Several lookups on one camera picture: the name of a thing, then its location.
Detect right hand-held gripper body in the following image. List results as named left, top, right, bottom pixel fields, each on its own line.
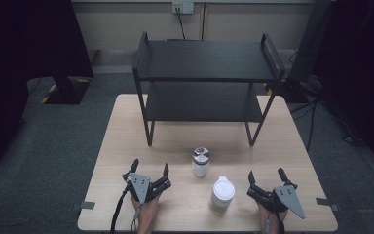
left=246, top=184, right=307, bottom=220

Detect white plastic cup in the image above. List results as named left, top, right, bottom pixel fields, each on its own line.
left=207, top=175, right=236, bottom=215

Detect person's right hand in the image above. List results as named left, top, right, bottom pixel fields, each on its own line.
left=255, top=201, right=288, bottom=234

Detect person's left hand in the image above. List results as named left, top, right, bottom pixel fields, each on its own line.
left=131, top=194, right=161, bottom=234

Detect black floor cables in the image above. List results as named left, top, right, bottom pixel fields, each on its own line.
left=288, top=73, right=365, bottom=153

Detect black stand base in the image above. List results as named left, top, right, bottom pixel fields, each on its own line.
left=40, top=75, right=92, bottom=106

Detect black two-tier metal shelf rack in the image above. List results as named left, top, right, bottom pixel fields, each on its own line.
left=131, top=31, right=286, bottom=147

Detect black power cord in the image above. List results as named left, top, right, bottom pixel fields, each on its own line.
left=176, top=11, right=187, bottom=41

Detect white wall socket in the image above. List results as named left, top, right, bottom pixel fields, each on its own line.
left=171, top=1, right=196, bottom=16

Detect black upright panel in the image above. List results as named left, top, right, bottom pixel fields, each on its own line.
left=287, top=0, right=334, bottom=84

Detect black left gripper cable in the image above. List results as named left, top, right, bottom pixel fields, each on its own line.
left=109, top=184, right=131, bottom=234

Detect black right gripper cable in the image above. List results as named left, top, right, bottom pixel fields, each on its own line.
left=264, top=211, right=286, bottom=234

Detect grey tape strip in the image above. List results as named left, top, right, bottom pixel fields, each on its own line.
left=71, top=201, right=96, bottom=211
left=315, top=197, right=341, bottom=212

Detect glass jar with metal lid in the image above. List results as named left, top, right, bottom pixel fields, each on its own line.
left=191, top=146, right=211, bottom=178

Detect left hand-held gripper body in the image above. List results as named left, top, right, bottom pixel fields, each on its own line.
left=122, top=173, right=172, bottom=205

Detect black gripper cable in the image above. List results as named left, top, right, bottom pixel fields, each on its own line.
left=109, top=184, right=131, bottom=234
left=264, top=211, right=286, bottom=234

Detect dark curtain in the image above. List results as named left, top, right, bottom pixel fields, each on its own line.
left=318, top=0, right=374, bottom=179
left=0, top=0, right=94, bottom=176

